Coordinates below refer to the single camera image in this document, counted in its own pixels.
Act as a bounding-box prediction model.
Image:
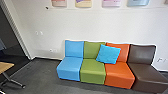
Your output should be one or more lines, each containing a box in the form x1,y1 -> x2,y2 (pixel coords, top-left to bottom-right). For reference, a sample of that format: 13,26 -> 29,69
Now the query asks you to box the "dark open doorway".
0,4 -> 33,62

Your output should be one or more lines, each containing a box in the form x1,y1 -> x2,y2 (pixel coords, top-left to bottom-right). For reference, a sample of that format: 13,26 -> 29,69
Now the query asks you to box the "blue sofa seat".
56,39 -> 85,82

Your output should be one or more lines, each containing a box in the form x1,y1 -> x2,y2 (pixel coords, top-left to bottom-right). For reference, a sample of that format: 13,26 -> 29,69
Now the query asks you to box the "blue square cushion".
95,43 -> 122,65

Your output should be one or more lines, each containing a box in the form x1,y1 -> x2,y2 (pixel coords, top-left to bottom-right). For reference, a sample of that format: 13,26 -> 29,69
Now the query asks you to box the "green sofa seat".
79,40 -> 108,85

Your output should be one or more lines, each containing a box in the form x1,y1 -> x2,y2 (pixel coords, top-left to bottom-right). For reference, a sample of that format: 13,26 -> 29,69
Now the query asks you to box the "brown sofa seat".
127,43 -> 168,94

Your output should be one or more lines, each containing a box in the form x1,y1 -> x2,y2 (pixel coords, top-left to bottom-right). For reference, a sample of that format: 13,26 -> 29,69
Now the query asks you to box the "long wooden table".
0,61 -> 27,90

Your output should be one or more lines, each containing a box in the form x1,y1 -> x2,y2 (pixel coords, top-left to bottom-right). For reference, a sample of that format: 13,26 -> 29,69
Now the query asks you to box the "white wall power outlet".
156,57 -> 166,64
49,48 -> 58,54

